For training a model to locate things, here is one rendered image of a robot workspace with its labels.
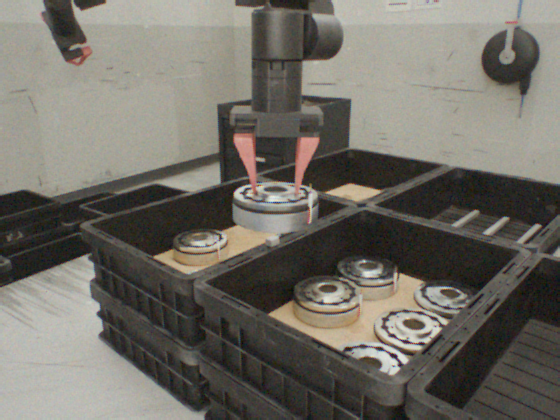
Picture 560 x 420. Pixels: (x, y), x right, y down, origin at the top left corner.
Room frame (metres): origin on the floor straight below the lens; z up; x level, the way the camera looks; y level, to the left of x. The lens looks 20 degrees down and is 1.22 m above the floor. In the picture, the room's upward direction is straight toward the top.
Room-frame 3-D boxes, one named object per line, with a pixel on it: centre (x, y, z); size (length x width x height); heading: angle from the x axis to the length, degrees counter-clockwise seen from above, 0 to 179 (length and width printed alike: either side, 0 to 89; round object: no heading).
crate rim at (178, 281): (0.80, 0.10, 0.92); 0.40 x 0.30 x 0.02; 138
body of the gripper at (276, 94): (0.56, 0.00, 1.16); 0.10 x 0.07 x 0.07; 91
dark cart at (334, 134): (2.61, -0.03, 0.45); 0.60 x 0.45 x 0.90; 144
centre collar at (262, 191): (0.56, 0.01, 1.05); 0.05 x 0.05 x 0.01
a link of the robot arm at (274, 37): (0.57, 0.00, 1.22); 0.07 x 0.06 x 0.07; 144
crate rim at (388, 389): (0.60, -0.13, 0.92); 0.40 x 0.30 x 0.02; 138
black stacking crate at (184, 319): (0.80, 0.10, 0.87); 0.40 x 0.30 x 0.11; 138
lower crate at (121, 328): (0.80, 0.10, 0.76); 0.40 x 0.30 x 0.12; 138
